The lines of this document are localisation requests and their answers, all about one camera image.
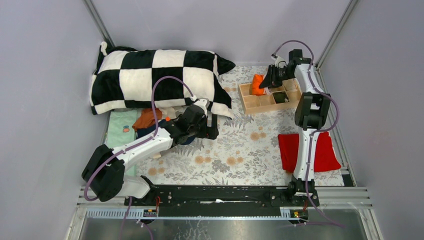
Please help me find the floral bed sheet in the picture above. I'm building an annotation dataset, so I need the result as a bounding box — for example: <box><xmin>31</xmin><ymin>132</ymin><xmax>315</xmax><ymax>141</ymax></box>
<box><xmin>126</xmin><ymin>66</ymin><xmax>297</xmax><ymax>186</ymax></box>

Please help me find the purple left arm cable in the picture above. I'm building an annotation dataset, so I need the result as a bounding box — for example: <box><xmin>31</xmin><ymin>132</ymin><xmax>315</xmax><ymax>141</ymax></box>
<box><xmin>83</xmin><ymin>75</ymin><xmax>198</xmax><ymax>202</ymax></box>

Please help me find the mint green printed cloth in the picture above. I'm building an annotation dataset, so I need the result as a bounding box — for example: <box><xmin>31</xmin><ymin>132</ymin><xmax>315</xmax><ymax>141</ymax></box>
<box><xmin>105</xmin><ymin>109</ymin><xmax>138</xmax><ymax>176</ymax></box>

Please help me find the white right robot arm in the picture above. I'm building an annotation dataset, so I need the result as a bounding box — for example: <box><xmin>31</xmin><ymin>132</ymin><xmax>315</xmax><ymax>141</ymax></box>
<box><xmin>260</xmin><ymin>49</ymin><xmax>331</xmax><ymax>206</ymax></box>

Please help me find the wooden compartment organizer box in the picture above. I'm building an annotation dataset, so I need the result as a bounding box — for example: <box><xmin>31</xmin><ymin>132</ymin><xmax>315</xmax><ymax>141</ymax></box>
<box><xmin>238</xmin><ymin>78</ymin><xmax>302</xmax><ymax>115</ymax></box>

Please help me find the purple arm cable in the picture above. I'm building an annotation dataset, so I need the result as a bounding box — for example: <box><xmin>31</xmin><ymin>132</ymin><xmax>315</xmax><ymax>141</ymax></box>
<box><xmin>83</xmin><ymin>75</ymin><xmax>198</xmax><ymax>202</ymax></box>
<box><xmin>271</xmin><ymin>40</ymin><xmax>345</xmax><ymax>229</ymax></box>

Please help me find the navy underwear orange trim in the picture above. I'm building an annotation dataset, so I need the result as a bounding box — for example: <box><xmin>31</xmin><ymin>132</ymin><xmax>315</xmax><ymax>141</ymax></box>
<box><xmin>132</xmin><ymin>117</ymin><xmax>196</xmax><ymax>146</ymax></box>

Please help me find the black white checkered pillow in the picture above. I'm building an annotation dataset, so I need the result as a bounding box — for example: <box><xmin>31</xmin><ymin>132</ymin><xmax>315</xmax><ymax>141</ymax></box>
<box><xmin>89</xmin><ymin>41</ymin><xmax>236</xmax><ymax>118</ymax></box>

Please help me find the red folded cloth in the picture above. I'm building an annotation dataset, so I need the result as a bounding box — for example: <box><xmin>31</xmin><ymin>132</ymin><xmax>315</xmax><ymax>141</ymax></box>
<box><xmin>277</xmin><ymin>132</ymin><xmax>342</xmax><ymax>173</ymax></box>

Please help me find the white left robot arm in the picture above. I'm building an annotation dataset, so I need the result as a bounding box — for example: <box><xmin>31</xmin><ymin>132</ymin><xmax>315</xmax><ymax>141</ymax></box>
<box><xmin>81</xmin><ymin>101</ymin><xmax>219</xmax><ymax>206</ymax></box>

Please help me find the cream beige garment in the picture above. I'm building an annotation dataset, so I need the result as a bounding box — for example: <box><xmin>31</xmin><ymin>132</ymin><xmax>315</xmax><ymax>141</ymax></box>
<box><xmin>159</xmin><ymin>106</ymin><xmax>185</xmax><ymax>119</ymax></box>

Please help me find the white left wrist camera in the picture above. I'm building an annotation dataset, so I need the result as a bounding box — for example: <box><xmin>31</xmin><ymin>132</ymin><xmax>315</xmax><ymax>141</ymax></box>
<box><xmin>193</xmin><ymin>98</ymin><xmax>210</xmax><ymax>116</ymax></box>

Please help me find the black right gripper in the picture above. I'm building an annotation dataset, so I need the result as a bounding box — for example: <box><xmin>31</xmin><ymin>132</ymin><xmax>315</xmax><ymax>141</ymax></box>
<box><xmin>258</xmin><ymin>64</ymin><xmax>295</xmax><ymax>90</ymax></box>

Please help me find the rolled dark green garment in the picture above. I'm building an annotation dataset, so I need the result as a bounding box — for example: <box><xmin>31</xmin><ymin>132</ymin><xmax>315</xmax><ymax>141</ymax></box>
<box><xmin>272</xmin><ymin>91</ymin><xmax>290</xmax><ymax>104</ymax></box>

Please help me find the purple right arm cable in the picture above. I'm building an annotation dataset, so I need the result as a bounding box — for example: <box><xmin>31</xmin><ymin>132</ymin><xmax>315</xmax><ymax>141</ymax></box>
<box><xmin>271</xmin><ymin>40</ymin><xmax>345</xmax><ymax>229</ymax></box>

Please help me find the perforated metal cable tray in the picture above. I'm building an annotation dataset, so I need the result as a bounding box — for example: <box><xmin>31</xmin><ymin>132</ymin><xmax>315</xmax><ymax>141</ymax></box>
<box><xmin>86</xmin><ymin>207</ymin><xmax>310</xmax><ymax>220</ymax></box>

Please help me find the orange underwear white trim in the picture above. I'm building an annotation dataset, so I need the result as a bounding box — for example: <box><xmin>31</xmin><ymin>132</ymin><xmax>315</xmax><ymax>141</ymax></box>
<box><xmin>251</xmin><ymin>74</ymin><xmax>266</xmax><ymax>96</ymax></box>

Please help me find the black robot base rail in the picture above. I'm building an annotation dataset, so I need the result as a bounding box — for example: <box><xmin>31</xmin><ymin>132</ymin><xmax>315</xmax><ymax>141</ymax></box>
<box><xmin>124</xmin><ymin>184</ymin><xmax>320</xmax><ymax>211</ymax></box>

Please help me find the rust brown garment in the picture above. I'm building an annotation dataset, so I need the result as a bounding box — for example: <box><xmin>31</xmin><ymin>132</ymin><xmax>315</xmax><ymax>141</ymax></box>
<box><xmin>132</xmin><ymin>108</ymin><xmax>162</xmax><ymax>132</ymax></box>

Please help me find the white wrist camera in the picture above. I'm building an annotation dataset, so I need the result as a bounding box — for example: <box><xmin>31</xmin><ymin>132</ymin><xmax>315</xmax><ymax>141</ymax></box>
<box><xmin>193</xmin><ymin>98</ymin><xmax>210</xmax><ymax>116</ymax></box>
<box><xmin>274</xmin><ymin>55</ymin><xmax>287</xmax><ymax>68</ymax></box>

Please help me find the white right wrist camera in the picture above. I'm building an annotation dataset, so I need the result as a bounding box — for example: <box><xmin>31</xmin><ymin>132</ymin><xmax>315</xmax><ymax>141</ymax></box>
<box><xmin>274</xmin><ymin>55</ymin><xmax>287</xmax><ymax>68</ymax></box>

